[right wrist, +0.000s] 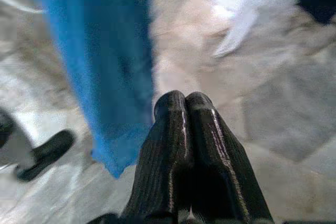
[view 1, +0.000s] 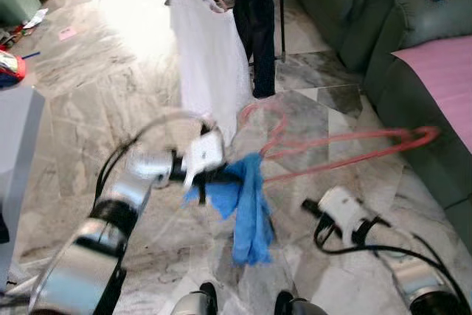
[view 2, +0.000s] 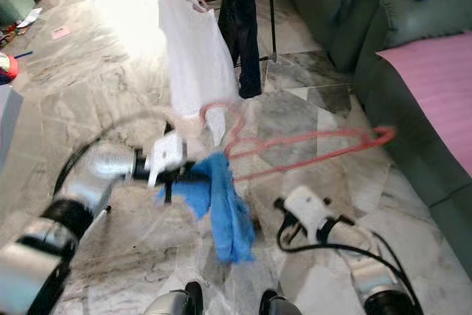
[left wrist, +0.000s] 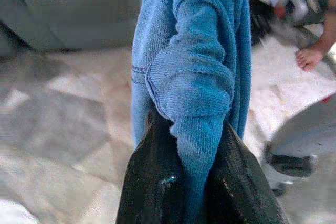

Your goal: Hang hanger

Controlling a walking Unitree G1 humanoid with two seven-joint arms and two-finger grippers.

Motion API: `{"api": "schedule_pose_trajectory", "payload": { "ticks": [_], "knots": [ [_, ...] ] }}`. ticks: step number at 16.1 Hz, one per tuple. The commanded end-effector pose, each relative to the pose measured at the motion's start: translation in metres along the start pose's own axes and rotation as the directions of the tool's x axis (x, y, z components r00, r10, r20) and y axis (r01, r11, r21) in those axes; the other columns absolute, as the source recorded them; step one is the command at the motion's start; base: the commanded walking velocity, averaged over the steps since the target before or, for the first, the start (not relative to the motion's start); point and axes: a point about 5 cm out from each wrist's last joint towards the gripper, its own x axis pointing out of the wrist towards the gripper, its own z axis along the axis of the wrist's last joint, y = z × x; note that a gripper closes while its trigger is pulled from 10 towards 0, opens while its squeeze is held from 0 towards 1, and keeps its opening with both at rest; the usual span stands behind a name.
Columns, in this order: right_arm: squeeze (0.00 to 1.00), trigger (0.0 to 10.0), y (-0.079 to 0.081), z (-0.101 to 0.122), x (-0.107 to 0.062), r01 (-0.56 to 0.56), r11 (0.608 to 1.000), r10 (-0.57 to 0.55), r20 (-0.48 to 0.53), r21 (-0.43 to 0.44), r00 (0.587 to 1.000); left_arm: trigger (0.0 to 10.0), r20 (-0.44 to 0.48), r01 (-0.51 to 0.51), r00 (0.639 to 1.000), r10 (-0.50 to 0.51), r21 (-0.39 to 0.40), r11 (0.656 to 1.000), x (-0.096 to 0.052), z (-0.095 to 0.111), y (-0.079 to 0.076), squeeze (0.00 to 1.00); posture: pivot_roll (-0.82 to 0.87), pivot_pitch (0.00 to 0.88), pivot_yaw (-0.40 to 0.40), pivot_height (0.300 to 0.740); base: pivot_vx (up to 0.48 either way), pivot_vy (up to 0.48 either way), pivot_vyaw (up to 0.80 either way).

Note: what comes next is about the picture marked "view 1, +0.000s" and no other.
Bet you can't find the bright blue cloth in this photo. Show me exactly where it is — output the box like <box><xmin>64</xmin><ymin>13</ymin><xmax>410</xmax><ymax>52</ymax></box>
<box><xmin>184</xmin><ymin>153</ymin><xmax>275</xmax><ymax>268</ymax></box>

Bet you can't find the pink red clothes hanger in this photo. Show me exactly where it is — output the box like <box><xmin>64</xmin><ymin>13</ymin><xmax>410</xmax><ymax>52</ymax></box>
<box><xmin>237</xmin><ymin>101</ymin><xmax>441</xmax><ymax>184</ymax></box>

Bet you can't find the white sleeveless top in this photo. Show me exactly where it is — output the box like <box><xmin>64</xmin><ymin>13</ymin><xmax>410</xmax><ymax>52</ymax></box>
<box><xmin>168</xmin><ymin>0</ymin><xmax>255</xmax><ymax>146</ymax></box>

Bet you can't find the navy blue long garment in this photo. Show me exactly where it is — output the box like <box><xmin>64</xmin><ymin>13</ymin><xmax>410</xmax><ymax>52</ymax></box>
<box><xmin>232</xmin><ymin>0</ymin><xmax>277</xmax><ymax>100</ymax></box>

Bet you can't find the black metal drying rack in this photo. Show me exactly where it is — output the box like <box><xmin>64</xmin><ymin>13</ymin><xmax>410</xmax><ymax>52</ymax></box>
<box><xmin>151</xmin><ymin>0</ymin><xmax>288</xmax><ymax>65</ymax></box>

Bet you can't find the pink fabric mat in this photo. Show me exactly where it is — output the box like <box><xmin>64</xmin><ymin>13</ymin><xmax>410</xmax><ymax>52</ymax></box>
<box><xmin>391</xmin><ymin>35</ymin><xmax>472</xmax><ymax>153</ymax></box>

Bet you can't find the green leather sofa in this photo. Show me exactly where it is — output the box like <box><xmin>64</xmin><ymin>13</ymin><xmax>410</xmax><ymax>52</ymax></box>
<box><xmin>284</xmin><ymin>0</ymin><xmax>472</xmax><ymax>249</ymax></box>

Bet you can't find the red and blue backpack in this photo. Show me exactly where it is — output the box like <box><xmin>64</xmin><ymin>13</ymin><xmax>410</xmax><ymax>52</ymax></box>
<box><xmin>0</xmin><ymin>48</ymin><xmax>27</xmax><ymax>89</ymax></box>

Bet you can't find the white paper sheet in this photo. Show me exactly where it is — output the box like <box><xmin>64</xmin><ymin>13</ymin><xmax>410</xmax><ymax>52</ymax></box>
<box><xmin>22</xmin><ymin>9</ymin><xmax>49</xmax><ymax>30</ymax></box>

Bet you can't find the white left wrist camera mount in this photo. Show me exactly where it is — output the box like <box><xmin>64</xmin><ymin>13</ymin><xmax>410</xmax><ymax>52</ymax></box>
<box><xmin>183</xmin><ymin>132</ymin><xmax>226</xmax><ymax>187</ymax></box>

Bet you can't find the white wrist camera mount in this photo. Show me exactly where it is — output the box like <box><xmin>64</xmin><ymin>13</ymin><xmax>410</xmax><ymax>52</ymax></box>
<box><xmin>183</xmin><ymin>132</ymin><xmax>226</xmax><ymax>187</ymax></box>
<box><xmin>319</xmin><ymin>186</ymin><xmax>371</xmax><ymax>233</ymax></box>

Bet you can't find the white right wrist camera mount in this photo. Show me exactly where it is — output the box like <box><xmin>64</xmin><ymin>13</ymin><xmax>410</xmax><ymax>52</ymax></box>
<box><xmin>319</xmin><ymin>186</ymin><xmax>371</xmax><ymax>233</ymax></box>

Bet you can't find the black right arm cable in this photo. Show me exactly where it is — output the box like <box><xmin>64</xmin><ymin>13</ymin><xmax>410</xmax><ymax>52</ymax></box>
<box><xmin>313</xmin><ymin>213</ymin><xmax>472</xmax><ymax>308</ymax></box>

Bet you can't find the long black left arm cable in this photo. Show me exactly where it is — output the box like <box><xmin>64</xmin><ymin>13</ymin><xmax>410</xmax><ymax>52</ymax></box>
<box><xmin>96</xmin><ymin>111</ymin><xmax>218</xmax><ymax>205</ymax></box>

